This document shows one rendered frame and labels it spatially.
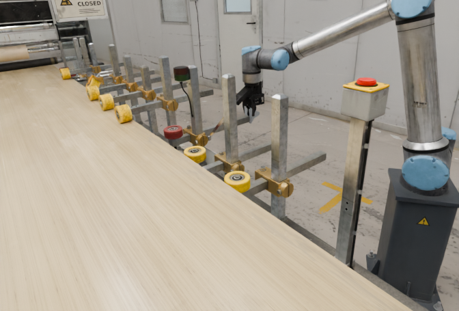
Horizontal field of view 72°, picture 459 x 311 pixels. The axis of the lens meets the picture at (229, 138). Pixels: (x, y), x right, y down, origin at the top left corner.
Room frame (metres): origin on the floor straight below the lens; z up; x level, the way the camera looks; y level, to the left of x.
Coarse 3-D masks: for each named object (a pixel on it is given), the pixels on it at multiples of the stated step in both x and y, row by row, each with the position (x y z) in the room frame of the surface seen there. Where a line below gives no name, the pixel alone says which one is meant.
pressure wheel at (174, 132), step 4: (168, 128) 1.28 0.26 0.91; (172, 128) 1.26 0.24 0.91; (176, 128) 1.28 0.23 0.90; (180, 128) 1.27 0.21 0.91; (164, 132) 1.25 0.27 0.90; (168, 132) 1.23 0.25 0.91; (172, 132) 1.23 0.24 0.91; (176, 132) 1.24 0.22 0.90; (180, 132) 1.25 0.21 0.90; (168, 136) 1.23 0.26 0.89; (172, 136) 1.23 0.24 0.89; (176, 136) 1.24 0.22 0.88; (180, 136) 1.25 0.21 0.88; (176, 148) 1.27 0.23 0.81
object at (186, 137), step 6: (240, 120) 1.47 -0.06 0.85; (246, 120) 1.49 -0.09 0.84; (210, 126) 1.39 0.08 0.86; (222, 126) 1.40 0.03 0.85; (204, 132) 1.34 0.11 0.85; (210, 132) 1.36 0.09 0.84; (216, 132) 1.38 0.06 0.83; (180, 138) 1.27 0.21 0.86; (186, 138) 1.29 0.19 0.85; (174, 144) 1.25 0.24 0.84
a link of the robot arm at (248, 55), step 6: (246, 48) 1.50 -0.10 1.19; (252, 48) 1.49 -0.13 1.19; (258, 48) 1.50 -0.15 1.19; (246, 54) 1.49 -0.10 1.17; (252, 54) 1.48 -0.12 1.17; (246, 60) 1.49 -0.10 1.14; (252, 60) 1.47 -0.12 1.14; (246, 66) 1.49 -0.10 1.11; (252, 66) 1.49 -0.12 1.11; (246, 72) 1.50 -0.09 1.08; (252, 72) 1.49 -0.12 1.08; (258, 72) 1.50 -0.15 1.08
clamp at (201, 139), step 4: (184, 132) 1.34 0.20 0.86; (188, 132) 1.31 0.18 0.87; (192, 136) 1.28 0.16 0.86; (196, 136) 1.26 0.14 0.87; (200, 136) 1.26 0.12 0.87; (204, 136) 1.26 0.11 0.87; (192, 140) 1.29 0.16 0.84; (196, 140) 1.26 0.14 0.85; (200, 140) 1.25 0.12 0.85; (204, 140) 1.26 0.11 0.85; (196, 144) 1.26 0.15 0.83; (200, 144) 1.25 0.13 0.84; (204, 144) 1.26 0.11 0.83
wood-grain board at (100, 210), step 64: (0, 128) 1.41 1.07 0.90; (64, 128) 1.36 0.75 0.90; (128, 128) 1.32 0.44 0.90; (0, 192) 0.83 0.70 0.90; (64, 192) 0.81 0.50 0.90; (128, 192) 0.80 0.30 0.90; (192, 192) 0.78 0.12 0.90; (0, 256) 0.56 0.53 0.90; (64, 256) 0.55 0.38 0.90; (128, 256) 0.54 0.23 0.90; (192, 256) 0.53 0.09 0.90; (256, 256) 0.52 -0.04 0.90; (320, 256) 0.51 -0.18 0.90
